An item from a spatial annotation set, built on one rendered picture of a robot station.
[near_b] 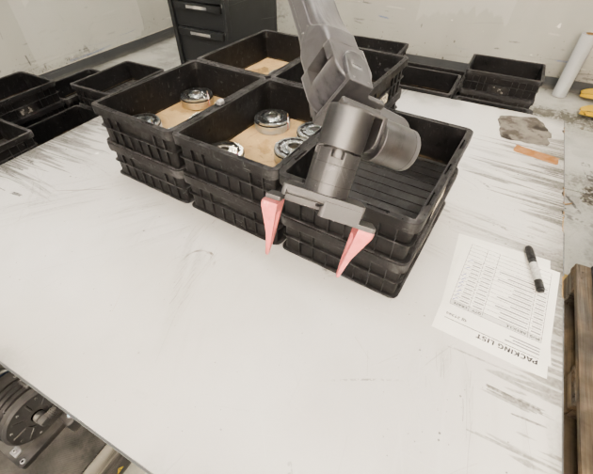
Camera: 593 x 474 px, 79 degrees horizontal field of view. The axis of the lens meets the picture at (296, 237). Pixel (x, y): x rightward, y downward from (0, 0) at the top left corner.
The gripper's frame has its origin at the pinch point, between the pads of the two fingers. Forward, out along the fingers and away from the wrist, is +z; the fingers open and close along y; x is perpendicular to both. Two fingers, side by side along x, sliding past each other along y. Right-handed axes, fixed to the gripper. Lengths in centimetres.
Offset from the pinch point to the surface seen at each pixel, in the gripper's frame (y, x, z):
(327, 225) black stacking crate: -2.5, -28.3, -0.1
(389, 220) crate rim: -12.4, -18.5, -6.1
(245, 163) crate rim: 17.7, -29.6, -7.1
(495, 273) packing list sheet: -43, -38, 0
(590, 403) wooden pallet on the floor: -103, -66, 36
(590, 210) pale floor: -150, -176, -29
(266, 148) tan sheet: 19, -54, -11
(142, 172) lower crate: 51, -54, 6
